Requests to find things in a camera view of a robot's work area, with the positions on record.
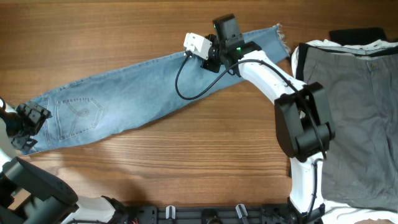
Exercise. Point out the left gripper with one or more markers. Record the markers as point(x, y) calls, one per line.
point(37, 116)

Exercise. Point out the light blue denim jeans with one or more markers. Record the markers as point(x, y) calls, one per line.
point(93, 108)

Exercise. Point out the grey shorts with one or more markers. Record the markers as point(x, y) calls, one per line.
point(357, 124)

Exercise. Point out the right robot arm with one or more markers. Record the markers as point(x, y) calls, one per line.
point(303, 122)

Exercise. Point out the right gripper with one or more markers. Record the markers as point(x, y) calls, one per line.
point(209, 66)

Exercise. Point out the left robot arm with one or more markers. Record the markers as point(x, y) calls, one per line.
point(30, 194)

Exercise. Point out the black garment in pile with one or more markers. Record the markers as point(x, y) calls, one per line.
point(361, 85)

